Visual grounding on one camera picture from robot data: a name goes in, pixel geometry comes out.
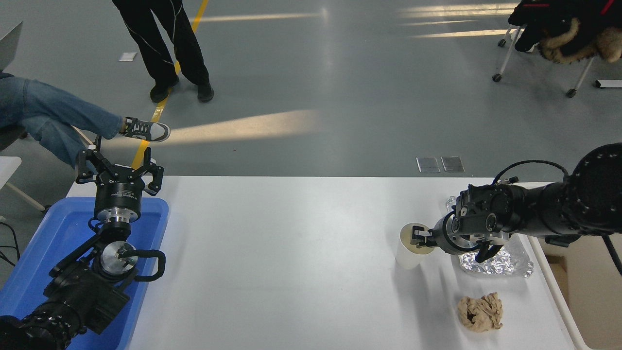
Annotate black coat with fur trim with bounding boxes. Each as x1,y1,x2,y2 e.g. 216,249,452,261
507,0,622,65

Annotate blue plastic tray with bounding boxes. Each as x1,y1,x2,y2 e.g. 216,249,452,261
0,196,170,350

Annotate white wheeled chair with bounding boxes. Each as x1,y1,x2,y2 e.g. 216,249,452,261
492,24,622,99

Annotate small white side table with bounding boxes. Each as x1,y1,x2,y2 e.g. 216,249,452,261
0,156,50,215

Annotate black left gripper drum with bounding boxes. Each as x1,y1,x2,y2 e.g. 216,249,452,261
94,174,146,210

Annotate black floor cables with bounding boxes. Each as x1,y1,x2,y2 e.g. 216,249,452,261
0,222,21,268

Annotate white paper cup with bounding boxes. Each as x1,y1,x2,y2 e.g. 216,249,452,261
395,222,437,270

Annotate large pale bin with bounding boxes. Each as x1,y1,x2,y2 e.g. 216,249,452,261
508,182,622,350

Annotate standing person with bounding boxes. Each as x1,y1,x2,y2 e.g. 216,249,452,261
111,0,215,104

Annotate crumpled tan paper ball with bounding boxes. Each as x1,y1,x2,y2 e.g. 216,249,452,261
456,291,504,333

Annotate dark chair seat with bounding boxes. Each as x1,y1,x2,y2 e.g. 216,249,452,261
0,125,29,153

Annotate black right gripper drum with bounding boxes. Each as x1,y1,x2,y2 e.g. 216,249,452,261
429,216,456,255

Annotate silver foil tray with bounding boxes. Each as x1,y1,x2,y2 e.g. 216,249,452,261
446,195,534,279

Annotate seated person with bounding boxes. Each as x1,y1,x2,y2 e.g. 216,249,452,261
0,71,172,169

